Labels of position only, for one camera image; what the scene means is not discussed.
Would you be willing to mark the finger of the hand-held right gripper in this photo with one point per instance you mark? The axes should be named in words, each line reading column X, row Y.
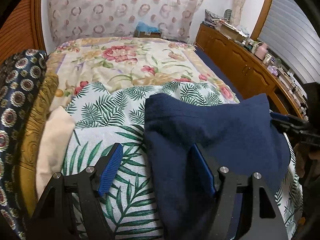
column 287, row 119
column 300, row 135

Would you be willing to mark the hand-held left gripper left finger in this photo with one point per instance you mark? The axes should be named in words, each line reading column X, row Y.
column 111, row 170

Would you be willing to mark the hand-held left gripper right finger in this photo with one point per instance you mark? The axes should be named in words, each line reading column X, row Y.
column 203, row 172

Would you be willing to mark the navy printed t-shirt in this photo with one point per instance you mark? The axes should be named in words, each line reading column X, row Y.
column 212, row 135

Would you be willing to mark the person's right hand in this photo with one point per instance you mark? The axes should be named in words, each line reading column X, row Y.
column 312, row 155

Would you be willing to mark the palm leaf print sheet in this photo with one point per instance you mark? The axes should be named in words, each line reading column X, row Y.
column 112, row 120

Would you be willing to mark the purple tissue box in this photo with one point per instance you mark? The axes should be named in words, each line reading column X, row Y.
column 273, row 70

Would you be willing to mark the cream cloth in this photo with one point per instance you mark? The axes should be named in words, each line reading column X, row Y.
column 55, row 142

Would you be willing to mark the pink thermos bottle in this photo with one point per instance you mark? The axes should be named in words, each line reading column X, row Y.
column 261, row 51

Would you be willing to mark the grey window blind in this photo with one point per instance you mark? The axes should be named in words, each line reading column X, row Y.
column 292, row 30

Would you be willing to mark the wooden sideboard cabinet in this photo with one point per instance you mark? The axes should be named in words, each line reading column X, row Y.
column 237, row 57

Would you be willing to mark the gold patterned pillow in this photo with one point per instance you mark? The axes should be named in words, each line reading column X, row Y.
column 37, row 130

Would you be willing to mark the navy bed sheet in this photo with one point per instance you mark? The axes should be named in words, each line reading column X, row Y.
column 217, row 72

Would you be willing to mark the open cardboard box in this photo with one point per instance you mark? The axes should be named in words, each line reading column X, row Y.
column 230, row 31

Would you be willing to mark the floral blanket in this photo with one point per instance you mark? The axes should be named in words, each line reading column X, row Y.
column 125, row 62

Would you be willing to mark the beige tied curtain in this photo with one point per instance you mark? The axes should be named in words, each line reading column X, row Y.
column 240, row 5

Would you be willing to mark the dark circle patterned pillow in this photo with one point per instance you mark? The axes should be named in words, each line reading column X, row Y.
column 17, row 92

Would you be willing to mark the circle print sheer curtain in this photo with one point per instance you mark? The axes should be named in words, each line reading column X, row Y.
column 112, row 10

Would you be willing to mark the wooden slatted wardrobe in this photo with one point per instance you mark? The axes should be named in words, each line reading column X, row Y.
column 20, row 30

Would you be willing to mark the wooden window frame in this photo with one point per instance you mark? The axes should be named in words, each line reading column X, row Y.
column 265, row 7

